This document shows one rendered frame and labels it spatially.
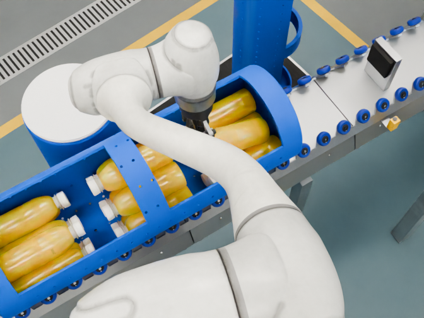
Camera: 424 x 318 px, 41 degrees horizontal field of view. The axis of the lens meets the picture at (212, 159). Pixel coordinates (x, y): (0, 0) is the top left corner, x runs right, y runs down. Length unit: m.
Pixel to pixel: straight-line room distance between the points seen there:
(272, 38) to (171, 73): 1.23
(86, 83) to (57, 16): 2.33
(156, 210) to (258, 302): 0.80
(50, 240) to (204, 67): 0.61
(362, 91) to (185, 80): 0.93
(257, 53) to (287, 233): 1.70
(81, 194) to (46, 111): 0.28
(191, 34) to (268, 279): 0.55
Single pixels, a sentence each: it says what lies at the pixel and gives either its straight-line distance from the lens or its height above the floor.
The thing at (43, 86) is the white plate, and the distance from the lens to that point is 1.81.
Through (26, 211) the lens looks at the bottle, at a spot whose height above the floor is 1.14.
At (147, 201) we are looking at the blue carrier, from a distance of 1.40.
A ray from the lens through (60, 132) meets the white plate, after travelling 1.71.
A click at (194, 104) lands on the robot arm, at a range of 1.18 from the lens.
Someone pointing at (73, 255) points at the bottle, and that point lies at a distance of 1.48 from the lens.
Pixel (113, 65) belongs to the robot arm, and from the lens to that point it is 1.07.
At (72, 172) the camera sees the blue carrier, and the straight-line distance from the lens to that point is 1.60.
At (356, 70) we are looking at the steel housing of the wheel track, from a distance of 1.95.
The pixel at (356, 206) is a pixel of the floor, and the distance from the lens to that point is 2.74.
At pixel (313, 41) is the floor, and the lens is 3.20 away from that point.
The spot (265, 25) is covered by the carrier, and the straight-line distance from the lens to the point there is 2.22.
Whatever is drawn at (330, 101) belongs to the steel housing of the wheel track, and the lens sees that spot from 1.87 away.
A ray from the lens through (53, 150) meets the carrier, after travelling 1.76.
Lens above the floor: 2.47
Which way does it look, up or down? 63 degrees down
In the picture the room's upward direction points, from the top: 2 degrees counter-clockwise
